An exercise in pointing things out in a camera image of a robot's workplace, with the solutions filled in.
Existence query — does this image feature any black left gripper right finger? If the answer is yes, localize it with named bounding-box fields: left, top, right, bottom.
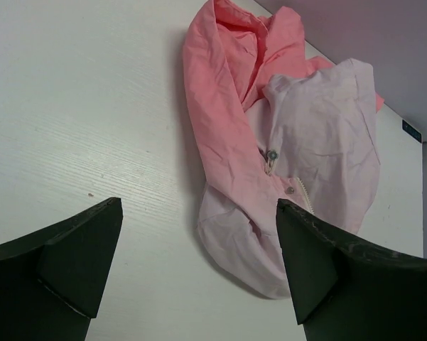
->
left=276, top=199, right=427, bottom=340

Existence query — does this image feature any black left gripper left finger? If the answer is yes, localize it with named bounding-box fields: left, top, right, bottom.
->
left=0, top=197, right=123, bottom=340

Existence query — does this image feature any pink hooded zip jacket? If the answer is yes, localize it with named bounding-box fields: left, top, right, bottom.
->
left=183, top=1, right=384, bottom=299

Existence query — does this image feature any blue label sticker right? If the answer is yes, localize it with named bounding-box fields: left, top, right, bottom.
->
left=402, top=120, right=423, bottom=144

